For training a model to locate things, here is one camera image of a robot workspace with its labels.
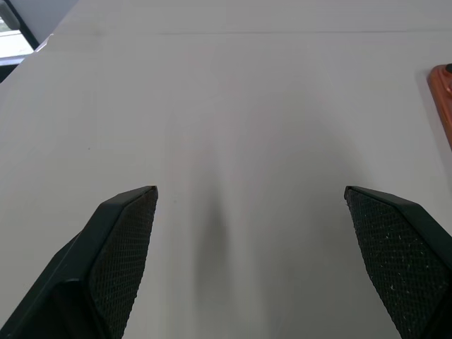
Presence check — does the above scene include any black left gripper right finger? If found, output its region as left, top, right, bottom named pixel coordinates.
left=344, top=186, right=452, bottom=339

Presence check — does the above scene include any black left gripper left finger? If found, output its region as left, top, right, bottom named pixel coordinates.
left=0, top=185, right=159, bottom=339

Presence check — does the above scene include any brown wooden board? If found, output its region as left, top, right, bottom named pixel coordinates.
left=426, top=63, right=452, bottom=152

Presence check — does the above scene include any dark window frame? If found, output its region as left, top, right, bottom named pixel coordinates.
left=0, top=0, right=40, bottom=84

